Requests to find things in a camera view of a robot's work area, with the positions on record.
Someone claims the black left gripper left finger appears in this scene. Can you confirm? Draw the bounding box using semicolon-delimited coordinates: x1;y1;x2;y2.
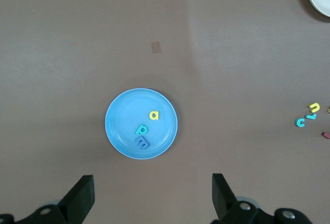
0;174;95;224

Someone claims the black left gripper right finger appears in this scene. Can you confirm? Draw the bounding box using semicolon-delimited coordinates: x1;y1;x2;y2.
211;173;311;224

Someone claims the teal letter p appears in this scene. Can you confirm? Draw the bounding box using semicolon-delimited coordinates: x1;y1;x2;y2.
135;124;149;136

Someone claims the blue plate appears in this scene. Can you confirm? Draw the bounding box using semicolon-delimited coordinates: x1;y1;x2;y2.
104;87;178;160

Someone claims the blue letter m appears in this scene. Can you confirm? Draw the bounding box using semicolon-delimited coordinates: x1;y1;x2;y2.
134;135;150;150

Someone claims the brown table cover sheet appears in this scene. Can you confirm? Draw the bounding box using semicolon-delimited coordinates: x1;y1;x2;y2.
0;0;330;224

